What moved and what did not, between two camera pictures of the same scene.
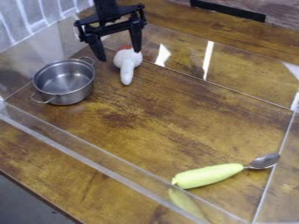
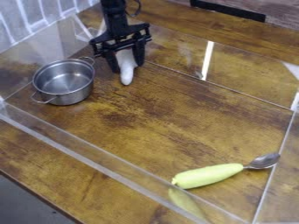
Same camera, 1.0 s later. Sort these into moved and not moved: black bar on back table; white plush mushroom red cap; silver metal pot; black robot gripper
Moved: black robot gripper
Not moved: black bar on back table; white plush mushroom red cap; silver metal pot
